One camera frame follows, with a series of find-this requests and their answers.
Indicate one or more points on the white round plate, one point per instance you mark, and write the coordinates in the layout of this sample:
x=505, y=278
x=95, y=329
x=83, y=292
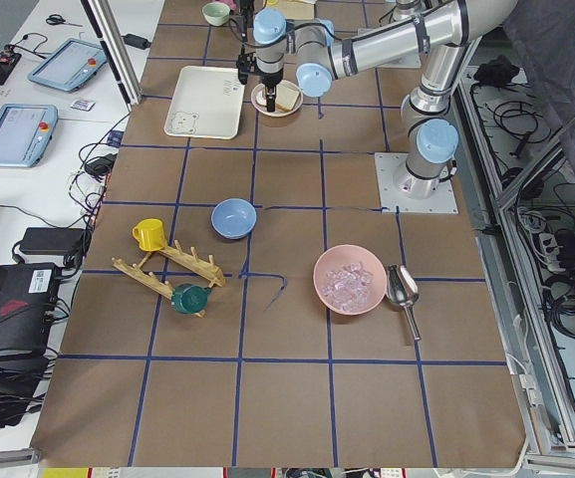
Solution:
x=258, y=101

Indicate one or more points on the white bread slice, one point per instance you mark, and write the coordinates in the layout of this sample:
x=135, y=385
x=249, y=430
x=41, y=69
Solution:
x=287, y=97

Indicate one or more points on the silver robot arm,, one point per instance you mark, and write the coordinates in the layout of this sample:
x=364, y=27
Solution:
x=327, y=51
x=394, y=13

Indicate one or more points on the pink cup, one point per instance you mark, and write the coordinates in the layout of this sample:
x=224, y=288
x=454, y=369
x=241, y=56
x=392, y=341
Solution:
x=230, y=3

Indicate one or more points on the light green bowl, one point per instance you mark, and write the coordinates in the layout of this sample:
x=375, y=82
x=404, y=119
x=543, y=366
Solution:
x=216, y=13

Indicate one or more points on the wooden cutting board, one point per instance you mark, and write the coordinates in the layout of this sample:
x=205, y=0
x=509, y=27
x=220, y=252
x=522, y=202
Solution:
x=296, y=10

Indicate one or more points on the white bear tray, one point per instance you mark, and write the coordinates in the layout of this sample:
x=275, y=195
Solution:
x=206, y=103

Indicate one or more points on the blue bowl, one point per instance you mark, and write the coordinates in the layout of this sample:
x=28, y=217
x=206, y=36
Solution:
x=233, y=218

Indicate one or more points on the blue teach pendant, far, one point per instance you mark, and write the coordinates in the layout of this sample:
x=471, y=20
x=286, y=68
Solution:
x=69, y=66

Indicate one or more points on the blue teach pendant,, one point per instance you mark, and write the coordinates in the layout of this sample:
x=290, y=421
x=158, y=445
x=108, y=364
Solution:
x=69, y=66
x=25, y=132

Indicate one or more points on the yellow cup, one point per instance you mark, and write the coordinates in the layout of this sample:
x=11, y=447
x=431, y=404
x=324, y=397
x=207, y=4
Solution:
x=150, y=234

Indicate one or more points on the black scissors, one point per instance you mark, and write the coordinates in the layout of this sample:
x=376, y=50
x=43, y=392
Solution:
x=57, y=19

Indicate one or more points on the pink bowl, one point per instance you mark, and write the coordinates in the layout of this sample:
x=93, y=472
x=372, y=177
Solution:
x=338, y=256

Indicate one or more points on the clear ice cubes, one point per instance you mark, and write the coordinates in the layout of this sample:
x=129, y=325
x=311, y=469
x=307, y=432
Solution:
x=348, y=288

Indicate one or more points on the dark green cup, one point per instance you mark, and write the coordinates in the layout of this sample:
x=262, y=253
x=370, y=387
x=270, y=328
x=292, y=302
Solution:
x=190, y=299

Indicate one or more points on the blue teach pendant, near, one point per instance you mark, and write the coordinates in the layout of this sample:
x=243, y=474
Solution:
x=25, y=132

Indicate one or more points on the metal scoop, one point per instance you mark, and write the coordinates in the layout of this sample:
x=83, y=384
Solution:
x=403, y=292

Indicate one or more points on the black power brick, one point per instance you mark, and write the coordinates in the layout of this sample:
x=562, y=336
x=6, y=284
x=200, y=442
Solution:
x=51, y=241

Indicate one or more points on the black electronics box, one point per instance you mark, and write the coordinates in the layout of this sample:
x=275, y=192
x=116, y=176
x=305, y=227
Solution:
x=27, y=293

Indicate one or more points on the aluminium frame post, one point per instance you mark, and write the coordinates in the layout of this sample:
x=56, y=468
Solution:
x=106, y=29

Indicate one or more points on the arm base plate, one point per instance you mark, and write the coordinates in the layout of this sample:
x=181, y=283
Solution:
x=408, y=61
x=400, y=191

